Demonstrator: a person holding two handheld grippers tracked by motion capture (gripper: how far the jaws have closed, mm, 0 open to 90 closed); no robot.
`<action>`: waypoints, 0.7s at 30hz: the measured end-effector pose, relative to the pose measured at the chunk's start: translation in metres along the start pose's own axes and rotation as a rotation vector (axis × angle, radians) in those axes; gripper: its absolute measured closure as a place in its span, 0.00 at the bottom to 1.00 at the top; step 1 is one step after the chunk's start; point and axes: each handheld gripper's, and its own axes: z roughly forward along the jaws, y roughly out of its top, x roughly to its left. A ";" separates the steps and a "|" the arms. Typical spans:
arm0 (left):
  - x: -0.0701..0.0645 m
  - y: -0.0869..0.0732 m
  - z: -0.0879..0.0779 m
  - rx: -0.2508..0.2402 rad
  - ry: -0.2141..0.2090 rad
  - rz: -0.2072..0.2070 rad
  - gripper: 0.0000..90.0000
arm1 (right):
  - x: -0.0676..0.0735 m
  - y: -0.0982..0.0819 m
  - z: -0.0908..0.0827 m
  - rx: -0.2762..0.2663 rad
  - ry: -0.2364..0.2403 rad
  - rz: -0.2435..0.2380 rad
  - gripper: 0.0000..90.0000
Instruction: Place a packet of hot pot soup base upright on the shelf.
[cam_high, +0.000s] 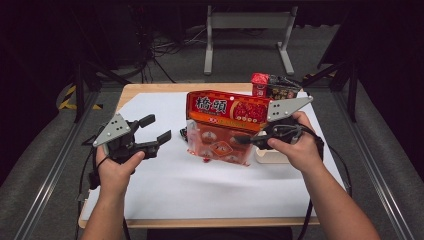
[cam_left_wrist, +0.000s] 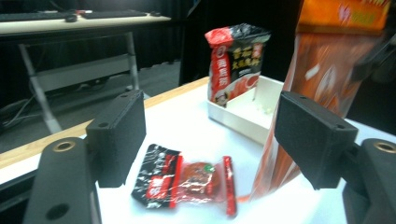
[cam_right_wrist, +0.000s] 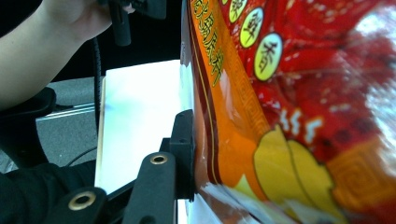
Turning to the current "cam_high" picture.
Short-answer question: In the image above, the white paper sheet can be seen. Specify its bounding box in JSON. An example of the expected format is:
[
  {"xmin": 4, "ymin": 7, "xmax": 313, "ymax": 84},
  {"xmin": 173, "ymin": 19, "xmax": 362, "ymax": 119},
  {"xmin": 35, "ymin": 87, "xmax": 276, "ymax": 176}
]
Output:
[{"xmin": 80, "ymin": 91, "xmax": 346, "ymax": 221}]

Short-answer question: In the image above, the person's right hand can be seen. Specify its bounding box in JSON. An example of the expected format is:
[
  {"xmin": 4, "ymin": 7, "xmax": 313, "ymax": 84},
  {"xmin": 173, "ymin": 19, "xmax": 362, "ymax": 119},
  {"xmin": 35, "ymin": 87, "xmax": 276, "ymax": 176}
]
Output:
[{"xmin": 267, "ymin": 110, "xmax": 325, "ymax": 175}]

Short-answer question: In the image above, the bundle of floor cables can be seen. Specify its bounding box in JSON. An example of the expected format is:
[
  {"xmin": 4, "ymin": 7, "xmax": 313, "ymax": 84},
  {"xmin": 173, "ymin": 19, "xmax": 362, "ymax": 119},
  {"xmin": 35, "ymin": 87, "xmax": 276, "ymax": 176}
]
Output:
[{"xmin": 133, "ymin": 28, "xmax": 208, "ymax": 84}]

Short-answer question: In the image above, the black tripod stand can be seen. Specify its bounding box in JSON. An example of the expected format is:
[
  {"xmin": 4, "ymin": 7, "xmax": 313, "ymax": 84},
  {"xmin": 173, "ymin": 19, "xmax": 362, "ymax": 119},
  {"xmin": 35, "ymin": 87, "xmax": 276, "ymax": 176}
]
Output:
[
  {"xmin": 301, "ymin": 59, "xmax": 360, "ymax": 123},
  {"xmin": 71, "ymin": 59, "xmax": 131, "ymax": 123}
]

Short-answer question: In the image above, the aluminium floor rail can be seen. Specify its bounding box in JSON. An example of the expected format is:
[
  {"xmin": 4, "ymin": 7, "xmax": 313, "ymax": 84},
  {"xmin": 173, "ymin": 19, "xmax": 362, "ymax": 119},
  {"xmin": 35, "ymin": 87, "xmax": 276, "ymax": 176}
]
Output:
[
  {"xmin": 333, "ymin": 89, "xmax": 416, "ymax": 240},
  {"xmin": 13, "ymin": 89, "xmax": 101, "ymax": 240}
]

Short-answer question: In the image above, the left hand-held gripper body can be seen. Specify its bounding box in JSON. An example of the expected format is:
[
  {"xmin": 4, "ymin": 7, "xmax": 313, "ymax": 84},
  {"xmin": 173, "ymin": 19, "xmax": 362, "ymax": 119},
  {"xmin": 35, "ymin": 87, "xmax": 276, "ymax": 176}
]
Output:
[{"xmin": 92, "ymin": 113, "xmax": 160, "ymax": 165}]

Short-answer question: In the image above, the clear orange pastry bag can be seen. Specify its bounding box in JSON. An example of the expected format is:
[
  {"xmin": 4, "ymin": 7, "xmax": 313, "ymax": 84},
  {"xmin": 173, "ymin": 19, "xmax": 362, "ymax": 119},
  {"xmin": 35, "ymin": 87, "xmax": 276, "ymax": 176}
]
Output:
[{"xmin": 185, "ymin": 119, "xmax": 256, "ymax": 167}]

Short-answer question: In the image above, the person's left hand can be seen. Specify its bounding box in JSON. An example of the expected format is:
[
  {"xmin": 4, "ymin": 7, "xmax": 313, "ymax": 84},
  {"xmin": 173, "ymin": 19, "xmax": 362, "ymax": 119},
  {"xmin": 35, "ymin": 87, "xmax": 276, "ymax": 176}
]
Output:
[{"xmin": 95, "ymin": 145, "xmax": 146, "ymax": 198}]

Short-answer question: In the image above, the yellow and black floor tape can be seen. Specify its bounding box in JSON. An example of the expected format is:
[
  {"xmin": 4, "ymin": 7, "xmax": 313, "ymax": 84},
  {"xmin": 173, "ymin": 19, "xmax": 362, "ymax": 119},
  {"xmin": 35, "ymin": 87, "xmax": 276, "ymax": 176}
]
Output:
[{"xmin": 58, "ymin": 84, "xmax": 104, "ymax": 111}]

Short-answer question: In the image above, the red and black seasoning packet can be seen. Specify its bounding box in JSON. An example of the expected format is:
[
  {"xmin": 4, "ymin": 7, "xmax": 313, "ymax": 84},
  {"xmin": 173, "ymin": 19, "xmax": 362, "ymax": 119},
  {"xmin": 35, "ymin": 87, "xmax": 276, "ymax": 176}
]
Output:
[{"xmin": 250, "ymin": 72, "xmax": 303, "ymax": 101}]

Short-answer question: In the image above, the white metal table frame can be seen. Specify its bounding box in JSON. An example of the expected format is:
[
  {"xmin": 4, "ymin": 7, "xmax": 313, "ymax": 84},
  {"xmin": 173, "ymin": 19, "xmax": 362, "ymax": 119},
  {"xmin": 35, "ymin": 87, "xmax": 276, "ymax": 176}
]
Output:
[{"xmin": 203, "ymin": 4, "xmax": 299, "ymax": 76}]

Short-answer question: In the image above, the orange-red sauce packet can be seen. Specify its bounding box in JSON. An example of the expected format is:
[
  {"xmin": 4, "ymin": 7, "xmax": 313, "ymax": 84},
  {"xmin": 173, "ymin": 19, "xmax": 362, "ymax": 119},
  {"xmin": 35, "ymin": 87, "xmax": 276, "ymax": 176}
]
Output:
[{"xmin": 185, "ymin": 89, "xmax": 272, "ymax": 133}]

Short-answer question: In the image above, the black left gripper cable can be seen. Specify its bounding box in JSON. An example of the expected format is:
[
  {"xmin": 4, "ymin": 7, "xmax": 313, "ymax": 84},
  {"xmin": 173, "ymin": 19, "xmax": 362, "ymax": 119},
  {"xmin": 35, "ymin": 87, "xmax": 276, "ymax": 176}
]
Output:
[{"xmin": 75, "ymin": 133, "xmax": 103, "ymax": 240}]

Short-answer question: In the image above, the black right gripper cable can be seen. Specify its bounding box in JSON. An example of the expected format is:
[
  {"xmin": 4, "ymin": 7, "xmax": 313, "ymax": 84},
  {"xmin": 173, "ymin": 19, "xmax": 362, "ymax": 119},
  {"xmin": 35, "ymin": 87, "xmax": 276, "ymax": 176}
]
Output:
[{"xmin": 296, "ymin": 123, "xmax": 354, "ymax": 240}]

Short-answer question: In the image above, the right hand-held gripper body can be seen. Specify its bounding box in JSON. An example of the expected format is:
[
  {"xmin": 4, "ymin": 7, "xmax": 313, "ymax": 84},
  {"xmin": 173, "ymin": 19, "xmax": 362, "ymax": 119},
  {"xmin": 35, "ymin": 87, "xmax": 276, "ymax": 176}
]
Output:
[{"xmin": 254, "ymin": 95, "xmax": 315, "ymax": 150}]

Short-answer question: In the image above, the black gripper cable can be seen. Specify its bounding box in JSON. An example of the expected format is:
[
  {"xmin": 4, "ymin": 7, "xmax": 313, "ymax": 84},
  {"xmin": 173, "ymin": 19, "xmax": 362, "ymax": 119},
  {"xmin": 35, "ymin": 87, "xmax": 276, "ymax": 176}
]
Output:
[
  {"xmin": 75, "ymin": 133, "xmax": 103, "ymax": 240},
  {"xmin": 296, "ymin": 123, "xmax": 354, "ymax": 240}
]

